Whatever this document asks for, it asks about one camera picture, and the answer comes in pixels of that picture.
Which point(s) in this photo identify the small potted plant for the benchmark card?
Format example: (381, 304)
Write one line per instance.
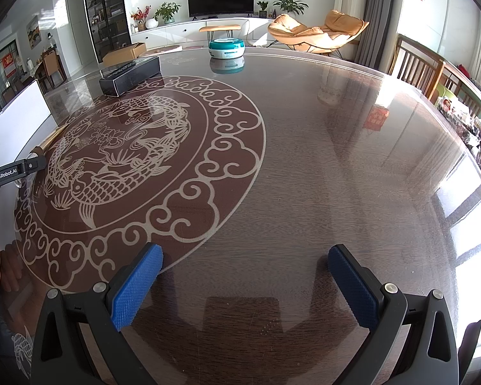
(263, 8)

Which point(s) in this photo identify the white television cabinet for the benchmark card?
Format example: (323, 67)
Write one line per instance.
(176, 32)

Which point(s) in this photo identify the wooden dining chair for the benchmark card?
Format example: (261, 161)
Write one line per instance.
(53, 68)

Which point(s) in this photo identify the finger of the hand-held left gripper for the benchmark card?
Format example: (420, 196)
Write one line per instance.
(34, 165)

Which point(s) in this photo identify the framed painting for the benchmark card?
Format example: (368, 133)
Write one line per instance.
(33, 31)

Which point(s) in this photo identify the white container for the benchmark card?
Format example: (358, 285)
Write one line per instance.
(20, 128)

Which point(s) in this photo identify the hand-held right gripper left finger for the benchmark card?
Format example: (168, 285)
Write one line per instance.
(138, 284)

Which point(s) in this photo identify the green potted plant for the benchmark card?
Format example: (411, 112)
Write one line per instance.
(167, 12)

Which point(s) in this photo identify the wooden bench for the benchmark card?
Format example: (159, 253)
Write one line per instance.
(219, 28)

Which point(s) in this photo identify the red flower arrangement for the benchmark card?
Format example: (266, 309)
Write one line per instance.
(140, 15)

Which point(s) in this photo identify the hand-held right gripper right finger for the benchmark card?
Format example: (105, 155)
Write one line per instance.
(352, 288)

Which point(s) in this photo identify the assorted colourful clutter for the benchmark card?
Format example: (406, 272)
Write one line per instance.
(471, 128)

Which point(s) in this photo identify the dark glass display cabinet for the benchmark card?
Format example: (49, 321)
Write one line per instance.
(104, 12)

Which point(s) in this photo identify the red door sign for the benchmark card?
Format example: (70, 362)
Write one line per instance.
(9, 65)

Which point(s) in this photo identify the teal round box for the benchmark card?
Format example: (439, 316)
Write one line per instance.
(227, 48)

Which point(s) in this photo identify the orange lounge chair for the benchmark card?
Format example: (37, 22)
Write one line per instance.
(316, 32)

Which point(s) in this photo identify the round floor cushion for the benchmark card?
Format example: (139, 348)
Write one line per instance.
(160, 51)

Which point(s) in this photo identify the white round vase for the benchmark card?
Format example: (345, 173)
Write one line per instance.
(151, 24)

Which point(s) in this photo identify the black television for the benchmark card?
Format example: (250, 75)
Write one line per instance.
(220, 0)

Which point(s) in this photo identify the large leafy potted plant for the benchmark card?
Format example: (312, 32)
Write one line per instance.
(289, 5)

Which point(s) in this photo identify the wooden slatted chair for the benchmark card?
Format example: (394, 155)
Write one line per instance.
(415, 68)
(465, 92)

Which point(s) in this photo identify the grey curtain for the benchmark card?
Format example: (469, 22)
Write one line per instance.
(378, 24)

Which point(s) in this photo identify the brown cardboard box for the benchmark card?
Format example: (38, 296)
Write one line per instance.
(122, 54)

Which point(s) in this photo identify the black cardboard box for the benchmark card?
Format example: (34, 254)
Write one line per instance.
(130, 76)

